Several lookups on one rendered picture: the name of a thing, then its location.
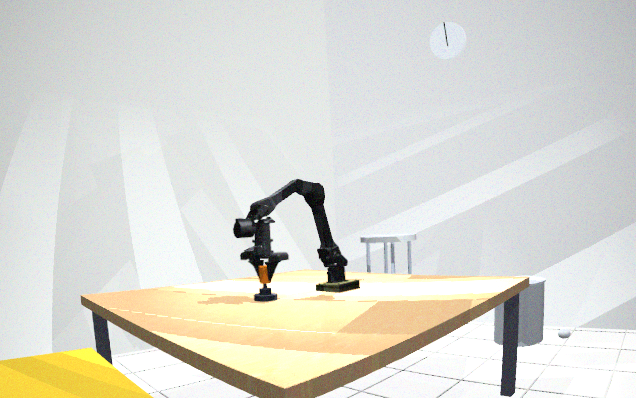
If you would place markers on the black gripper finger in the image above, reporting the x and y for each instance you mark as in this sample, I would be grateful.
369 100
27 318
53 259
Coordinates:
256 264
271 267

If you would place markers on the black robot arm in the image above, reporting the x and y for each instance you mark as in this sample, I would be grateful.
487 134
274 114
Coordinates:
314 195

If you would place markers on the orange tapered knob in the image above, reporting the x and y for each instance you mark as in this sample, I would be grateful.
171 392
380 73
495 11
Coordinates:
263 275

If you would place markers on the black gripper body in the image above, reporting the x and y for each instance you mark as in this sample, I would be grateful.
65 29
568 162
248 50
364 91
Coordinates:
271 255

